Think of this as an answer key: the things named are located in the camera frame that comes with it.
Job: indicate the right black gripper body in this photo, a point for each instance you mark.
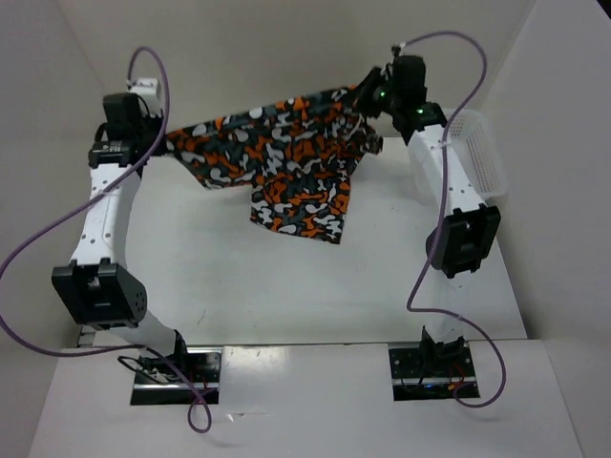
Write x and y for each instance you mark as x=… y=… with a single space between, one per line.
x=379 y=94

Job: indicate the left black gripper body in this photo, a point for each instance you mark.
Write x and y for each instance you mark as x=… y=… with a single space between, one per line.
x=150 y=126

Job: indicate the orange camouflage shorts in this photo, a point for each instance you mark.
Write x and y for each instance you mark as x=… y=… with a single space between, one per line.
x=296 y=156

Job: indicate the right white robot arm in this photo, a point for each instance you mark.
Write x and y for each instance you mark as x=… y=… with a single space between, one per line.
x=465 y=231

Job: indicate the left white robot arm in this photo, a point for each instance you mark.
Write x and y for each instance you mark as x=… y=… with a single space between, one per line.
x=154 y=338

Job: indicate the white plastic basket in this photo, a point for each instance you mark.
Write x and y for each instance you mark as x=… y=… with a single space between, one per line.
x=470 y=144

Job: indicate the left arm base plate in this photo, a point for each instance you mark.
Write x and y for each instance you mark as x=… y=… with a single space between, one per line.
x=155 y=384

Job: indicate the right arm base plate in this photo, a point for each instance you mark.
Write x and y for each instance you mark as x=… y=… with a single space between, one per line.
x=418 y=375

